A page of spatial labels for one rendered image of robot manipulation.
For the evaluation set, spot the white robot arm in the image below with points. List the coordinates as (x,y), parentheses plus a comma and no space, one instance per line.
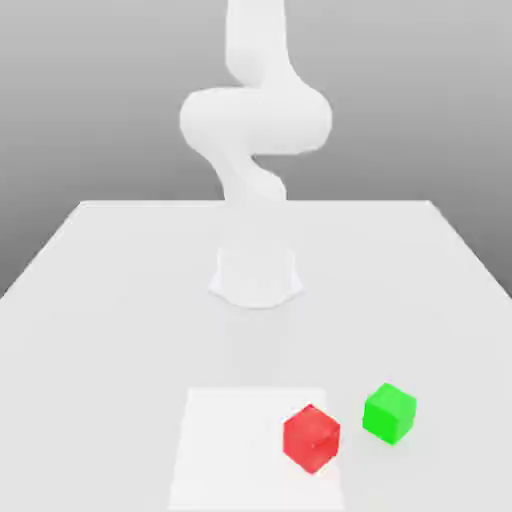
(256,120)

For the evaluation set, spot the small green cube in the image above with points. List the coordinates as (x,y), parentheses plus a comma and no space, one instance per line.
(388,413)

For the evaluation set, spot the small red cube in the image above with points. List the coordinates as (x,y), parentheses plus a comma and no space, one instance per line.
(311,438)

